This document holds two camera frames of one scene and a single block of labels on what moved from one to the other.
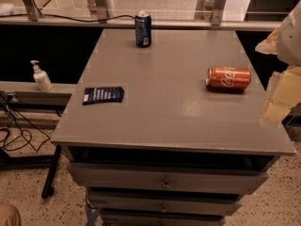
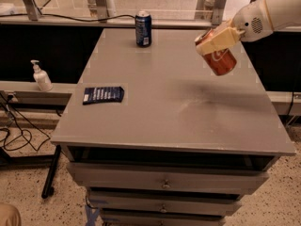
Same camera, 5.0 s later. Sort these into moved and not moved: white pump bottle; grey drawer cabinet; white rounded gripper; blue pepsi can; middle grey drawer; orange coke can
Moved: white rounded gripper; orange coke can
Not moved: grey drawer cabinet; white pump bottle; middle grey drawer; blue pepsi can
